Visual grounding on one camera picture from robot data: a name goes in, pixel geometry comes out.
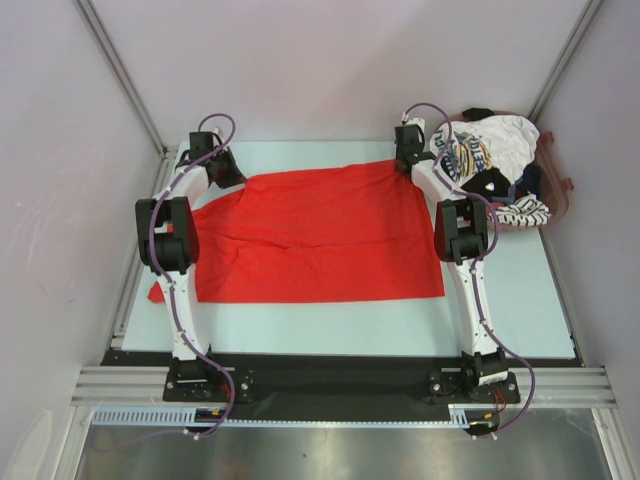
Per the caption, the red tank top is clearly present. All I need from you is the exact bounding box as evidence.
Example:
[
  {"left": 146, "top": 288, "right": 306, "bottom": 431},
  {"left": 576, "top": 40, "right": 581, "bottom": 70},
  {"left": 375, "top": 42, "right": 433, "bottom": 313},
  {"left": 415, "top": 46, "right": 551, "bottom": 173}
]
[{"left": 145, "top": 159, "right": 446, "bottom": 305}]

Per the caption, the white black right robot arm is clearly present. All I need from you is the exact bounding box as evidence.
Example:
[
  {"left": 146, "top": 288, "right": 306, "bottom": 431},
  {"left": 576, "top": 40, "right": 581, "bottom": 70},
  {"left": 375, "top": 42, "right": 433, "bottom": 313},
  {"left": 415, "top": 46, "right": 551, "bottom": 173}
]
[{"left": 395, "top": 120, "right": 509, "bottom": 402}]

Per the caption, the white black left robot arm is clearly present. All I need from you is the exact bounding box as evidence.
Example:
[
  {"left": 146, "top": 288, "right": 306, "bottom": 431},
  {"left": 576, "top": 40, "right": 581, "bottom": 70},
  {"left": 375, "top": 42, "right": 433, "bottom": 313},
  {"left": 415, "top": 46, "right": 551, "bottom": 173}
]
[{"left": 135, "top": 128, "right": 246, "bottom": 402}]

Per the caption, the white printed tank top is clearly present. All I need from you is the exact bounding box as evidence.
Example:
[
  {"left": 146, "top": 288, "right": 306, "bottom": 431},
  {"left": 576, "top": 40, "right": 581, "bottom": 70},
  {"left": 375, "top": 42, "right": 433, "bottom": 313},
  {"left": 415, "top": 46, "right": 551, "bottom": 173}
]
[{"left": 429, "top": 115, "right": 540, "bottom": 186}]

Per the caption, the navy white striped tank top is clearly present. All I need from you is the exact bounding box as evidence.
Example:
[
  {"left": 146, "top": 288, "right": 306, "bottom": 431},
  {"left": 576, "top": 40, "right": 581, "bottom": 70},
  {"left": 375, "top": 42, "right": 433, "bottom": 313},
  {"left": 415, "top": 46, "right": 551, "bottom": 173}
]
[{"left": 496, "top": 194, "right": 552, "bottom": 230}]

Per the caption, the brown translucent laundry basket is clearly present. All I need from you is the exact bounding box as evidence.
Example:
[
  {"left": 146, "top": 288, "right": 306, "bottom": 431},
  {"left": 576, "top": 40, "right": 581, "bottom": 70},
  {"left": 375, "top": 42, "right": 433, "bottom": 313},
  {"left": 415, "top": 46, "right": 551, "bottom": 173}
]
[{"left": 441, "top": 110, "right": 573, "bottom": 232}]

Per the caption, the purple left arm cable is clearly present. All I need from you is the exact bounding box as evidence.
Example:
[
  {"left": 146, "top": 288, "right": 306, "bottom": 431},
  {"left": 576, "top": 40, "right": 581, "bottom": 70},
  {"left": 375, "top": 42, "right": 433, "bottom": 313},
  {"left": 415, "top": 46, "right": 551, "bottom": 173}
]
[{"left": 149, "top": 112, "right": 239, "bottom": 441}]

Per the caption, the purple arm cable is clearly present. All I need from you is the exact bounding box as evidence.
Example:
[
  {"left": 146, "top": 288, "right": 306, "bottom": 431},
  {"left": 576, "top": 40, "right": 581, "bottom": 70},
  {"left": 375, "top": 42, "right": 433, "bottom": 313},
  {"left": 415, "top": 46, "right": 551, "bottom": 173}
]
[
  {"left": 149, "top": 112, "right": 239, "bottom": 441},
  {"left": 402, "top": 102, "right": 537, "bottom": 441}
]

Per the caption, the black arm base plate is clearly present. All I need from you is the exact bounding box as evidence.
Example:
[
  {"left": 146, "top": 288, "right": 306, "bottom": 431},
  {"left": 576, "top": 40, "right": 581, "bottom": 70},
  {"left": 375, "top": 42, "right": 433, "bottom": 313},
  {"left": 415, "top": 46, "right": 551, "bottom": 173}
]
[{"left": 99, "top": 349, "right": 584, "bottom": 422}]

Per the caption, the white slotted cable duct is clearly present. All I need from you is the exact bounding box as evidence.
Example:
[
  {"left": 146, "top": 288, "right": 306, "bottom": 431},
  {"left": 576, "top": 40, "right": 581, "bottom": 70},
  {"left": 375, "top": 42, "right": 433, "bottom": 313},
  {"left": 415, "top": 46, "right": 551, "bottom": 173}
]
[{"left": 92, "top": 406, "right": 480, "bottom": 430}]

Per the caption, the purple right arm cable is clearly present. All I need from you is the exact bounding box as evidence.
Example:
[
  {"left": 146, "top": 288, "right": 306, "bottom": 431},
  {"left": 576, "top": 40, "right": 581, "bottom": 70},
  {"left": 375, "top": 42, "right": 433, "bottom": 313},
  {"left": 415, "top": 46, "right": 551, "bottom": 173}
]
[{"left": 402, "top": 102, "right": 537, "bottom": 441}]

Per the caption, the aluminium frame rail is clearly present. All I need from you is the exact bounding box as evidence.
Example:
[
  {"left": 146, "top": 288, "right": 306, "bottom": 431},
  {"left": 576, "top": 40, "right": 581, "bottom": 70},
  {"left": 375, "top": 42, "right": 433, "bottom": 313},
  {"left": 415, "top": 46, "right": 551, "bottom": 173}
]
[{"left": 71, "top": 366, "right": 617, "bottom": 408}]

